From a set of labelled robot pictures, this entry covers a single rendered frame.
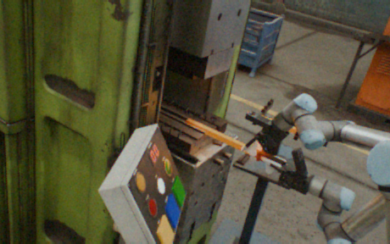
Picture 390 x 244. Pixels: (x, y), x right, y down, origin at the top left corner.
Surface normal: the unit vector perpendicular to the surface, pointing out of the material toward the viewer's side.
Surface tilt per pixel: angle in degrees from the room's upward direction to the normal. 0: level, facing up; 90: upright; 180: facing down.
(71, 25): 89
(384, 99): 90
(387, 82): 90
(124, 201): 90
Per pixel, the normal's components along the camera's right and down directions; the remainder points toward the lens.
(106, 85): -0.55, 0.30
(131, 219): -0.15, 0.44
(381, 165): -0.93, -0.13
